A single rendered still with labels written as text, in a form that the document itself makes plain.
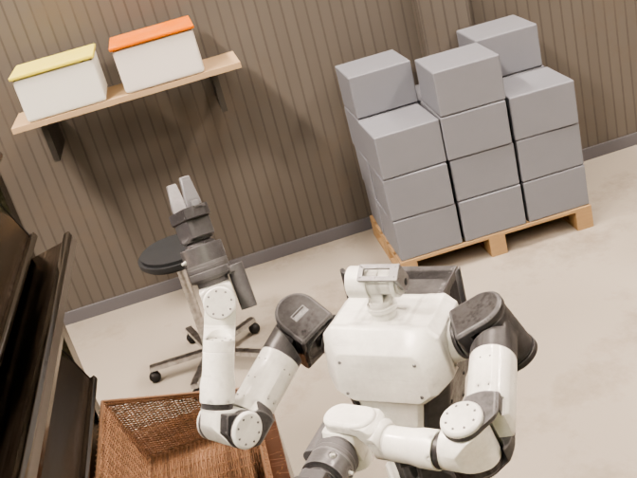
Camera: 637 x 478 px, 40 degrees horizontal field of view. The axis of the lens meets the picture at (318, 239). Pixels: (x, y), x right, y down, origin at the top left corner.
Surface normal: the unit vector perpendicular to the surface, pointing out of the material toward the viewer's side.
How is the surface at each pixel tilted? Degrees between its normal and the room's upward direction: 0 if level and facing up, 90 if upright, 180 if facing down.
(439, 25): 90
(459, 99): 90
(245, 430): 82
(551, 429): 0
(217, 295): 66
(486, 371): 14
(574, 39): 90
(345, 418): 5
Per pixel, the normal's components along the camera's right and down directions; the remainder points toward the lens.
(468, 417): -0.42, -0.76
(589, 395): -0.24, -0.88
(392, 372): -0.39, 0.48
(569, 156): 0.18, 0.37
